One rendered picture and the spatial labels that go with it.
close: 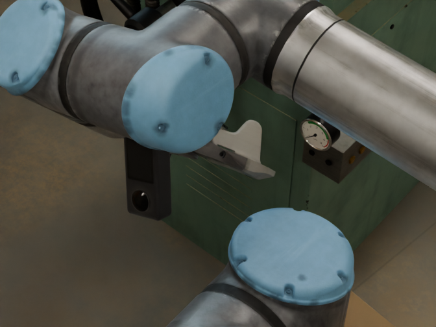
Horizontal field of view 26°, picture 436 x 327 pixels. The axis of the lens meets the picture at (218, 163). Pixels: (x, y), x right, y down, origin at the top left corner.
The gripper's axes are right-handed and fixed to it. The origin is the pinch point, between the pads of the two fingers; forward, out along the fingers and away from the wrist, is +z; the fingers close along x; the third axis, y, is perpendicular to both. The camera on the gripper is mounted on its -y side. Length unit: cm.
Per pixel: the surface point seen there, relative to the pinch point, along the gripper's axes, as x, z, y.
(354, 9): 10, 37, 35
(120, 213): 81, 85, -5
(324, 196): 22, 71, 9
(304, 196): 22, 63, 7
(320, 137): 10.5, 40.5, 13.9
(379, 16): 10, 46, 38
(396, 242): 24, 115, 8
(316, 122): 10.4, 37.7, 15.8
